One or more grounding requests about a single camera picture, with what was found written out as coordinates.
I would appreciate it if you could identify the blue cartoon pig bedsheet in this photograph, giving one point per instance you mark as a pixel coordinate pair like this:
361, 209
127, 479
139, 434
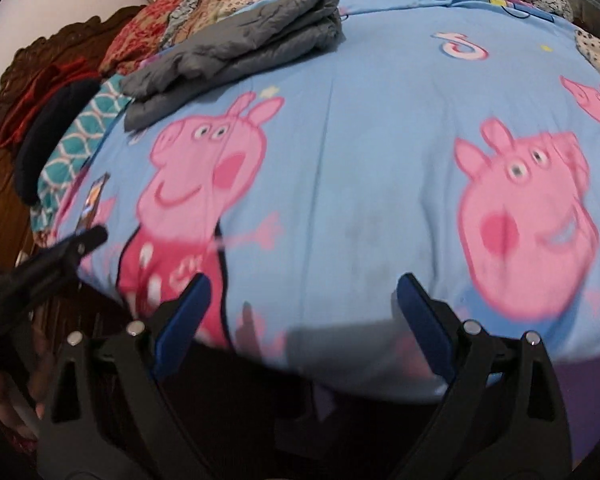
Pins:
370, 160

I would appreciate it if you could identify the teal lattice patterned cloth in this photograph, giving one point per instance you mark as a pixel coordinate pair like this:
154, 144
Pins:
70, 150

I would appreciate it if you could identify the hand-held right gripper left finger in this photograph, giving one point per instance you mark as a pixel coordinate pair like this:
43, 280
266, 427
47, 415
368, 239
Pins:
180, 332

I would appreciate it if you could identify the red cloth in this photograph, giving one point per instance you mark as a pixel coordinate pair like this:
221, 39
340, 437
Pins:
40, 90

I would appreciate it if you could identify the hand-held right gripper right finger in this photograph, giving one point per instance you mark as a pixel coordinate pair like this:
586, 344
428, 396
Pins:
425, 332

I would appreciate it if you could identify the dark navy cloth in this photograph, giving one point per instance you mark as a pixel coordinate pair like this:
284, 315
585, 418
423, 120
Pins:
45, 130

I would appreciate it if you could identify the carved wooden headboard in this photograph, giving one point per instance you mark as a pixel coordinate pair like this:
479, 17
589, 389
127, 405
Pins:
10, 85

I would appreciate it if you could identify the grey garment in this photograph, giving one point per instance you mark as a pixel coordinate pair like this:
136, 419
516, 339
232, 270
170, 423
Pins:
240, 50

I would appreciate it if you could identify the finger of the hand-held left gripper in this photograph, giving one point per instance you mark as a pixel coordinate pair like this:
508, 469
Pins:
50, 267

